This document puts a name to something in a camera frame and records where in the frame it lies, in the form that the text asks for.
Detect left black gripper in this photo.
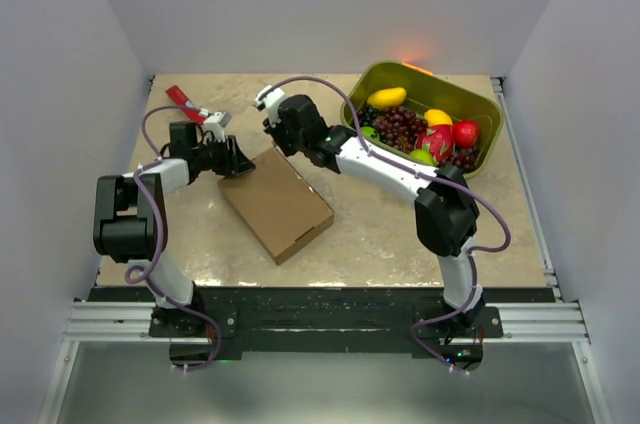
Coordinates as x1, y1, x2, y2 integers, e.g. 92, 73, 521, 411
193, 135, 254, 177

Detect brown cardboard express box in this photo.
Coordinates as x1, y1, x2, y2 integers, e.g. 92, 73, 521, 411
218, 148, 334, 265

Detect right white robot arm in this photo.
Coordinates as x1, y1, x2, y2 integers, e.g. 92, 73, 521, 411
254, 87, 484, 337

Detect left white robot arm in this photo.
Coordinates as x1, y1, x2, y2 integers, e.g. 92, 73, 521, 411
93, 121, 255, 336

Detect green fruit left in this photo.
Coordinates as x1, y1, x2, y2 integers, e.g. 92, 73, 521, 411
361, 126, 380, 141

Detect dark blue grape bunch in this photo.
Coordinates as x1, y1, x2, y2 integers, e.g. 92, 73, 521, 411
357, 104, 380, 127

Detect yellow mango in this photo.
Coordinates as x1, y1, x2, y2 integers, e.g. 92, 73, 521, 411
367, 87, 407, 110

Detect dark red grape bunch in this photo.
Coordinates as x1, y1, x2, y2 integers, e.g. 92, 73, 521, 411
372, 106, 427, 154

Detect green lime front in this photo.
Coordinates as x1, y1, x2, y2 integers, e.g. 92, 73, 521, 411
409, 148, 437, 167

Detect yellow lemon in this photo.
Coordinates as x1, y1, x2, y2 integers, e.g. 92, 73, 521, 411
424, 109, 453, 127

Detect olive green plastic bin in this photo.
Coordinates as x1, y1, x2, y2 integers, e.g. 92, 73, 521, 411
341, 61, 503, 179

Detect pink dragon fruit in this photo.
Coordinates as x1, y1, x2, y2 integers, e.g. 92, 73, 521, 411
414, 124, 455, 164

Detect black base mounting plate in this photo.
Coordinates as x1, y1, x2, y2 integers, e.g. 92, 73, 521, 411
149, 287, 557, 363

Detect small dark red grapes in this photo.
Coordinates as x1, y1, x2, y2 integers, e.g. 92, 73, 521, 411
441, 147, 479, 173

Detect red apple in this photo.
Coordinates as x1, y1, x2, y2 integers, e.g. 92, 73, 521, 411
453, 120, 481, 149

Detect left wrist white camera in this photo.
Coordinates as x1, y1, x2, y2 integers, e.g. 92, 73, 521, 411
202, 110, 232, 142

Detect wrist white camera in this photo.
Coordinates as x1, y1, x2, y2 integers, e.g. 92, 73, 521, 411
253, 85, 287, 127
202, 110, 232, 142

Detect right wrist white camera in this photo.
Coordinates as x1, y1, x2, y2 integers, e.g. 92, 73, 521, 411
253, 85, 287, 127

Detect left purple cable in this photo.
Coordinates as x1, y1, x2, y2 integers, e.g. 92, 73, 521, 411
124, 104, 224, 373

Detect purple cable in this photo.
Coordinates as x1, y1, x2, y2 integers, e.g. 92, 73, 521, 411
267, 76, 512, 375
124, 104, 224, 373

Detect aluminium rail frame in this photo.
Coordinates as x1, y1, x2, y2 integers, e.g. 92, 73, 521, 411
66, 105, 587, 347

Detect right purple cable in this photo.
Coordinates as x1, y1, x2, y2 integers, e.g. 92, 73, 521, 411
267, 76, 512, 375

